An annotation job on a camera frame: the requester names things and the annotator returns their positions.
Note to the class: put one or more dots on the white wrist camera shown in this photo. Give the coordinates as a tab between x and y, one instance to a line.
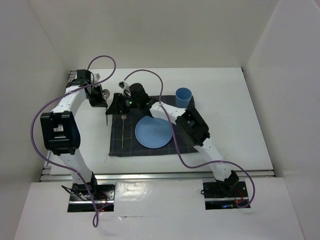
95	77
125	88

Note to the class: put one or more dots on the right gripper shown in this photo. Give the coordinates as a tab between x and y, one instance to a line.
115	108

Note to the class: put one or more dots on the metal fork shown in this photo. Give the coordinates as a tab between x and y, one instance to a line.
123	118

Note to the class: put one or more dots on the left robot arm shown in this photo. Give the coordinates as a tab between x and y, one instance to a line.
62	137

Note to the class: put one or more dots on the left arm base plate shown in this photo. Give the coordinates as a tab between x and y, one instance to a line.
80	201

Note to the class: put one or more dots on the metal spoon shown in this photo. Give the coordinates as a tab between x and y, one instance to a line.
106	95

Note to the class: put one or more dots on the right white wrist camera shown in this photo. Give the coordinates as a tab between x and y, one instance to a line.
125	88

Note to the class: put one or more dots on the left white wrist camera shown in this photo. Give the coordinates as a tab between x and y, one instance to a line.
95	77

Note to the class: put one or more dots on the blue plastic plate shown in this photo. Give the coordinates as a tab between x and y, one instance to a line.
153	133

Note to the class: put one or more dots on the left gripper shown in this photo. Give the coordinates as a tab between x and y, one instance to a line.
100	102

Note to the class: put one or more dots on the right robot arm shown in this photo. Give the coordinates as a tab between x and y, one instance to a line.
193	128

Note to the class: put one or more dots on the dark checked cloth napkin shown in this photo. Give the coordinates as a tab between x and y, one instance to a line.
132	148

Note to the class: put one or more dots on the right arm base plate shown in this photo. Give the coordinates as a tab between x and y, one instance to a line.
215	199

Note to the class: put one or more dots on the blue plastic cup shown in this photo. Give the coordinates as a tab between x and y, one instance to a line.
183	96

